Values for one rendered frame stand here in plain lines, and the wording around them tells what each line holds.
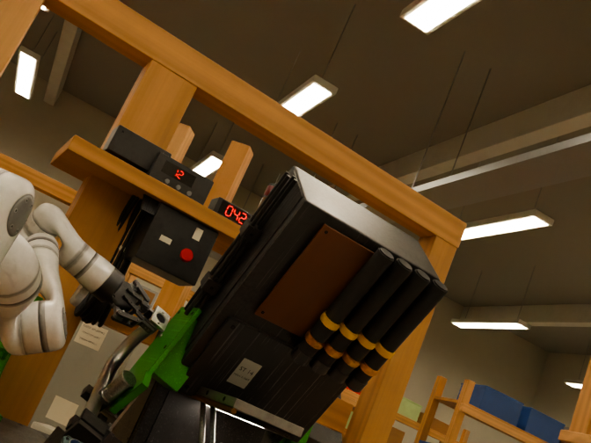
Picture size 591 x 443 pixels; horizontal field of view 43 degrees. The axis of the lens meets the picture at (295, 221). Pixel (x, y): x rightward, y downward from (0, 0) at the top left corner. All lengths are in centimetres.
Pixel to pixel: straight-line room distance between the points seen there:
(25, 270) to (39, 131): 1077
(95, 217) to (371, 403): 96
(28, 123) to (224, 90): 993
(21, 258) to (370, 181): 132
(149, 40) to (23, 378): 90
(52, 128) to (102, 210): 1003
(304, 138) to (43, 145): 986
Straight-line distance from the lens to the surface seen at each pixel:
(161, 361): 159
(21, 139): 1188
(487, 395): 690
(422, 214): 236
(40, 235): 158
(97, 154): 183
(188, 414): 180
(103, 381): 168
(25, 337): 138
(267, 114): 213
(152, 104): 202
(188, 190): 191
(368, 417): 227
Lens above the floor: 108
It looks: 16 degrees up
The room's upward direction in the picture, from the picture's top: 23 degrees clockwise
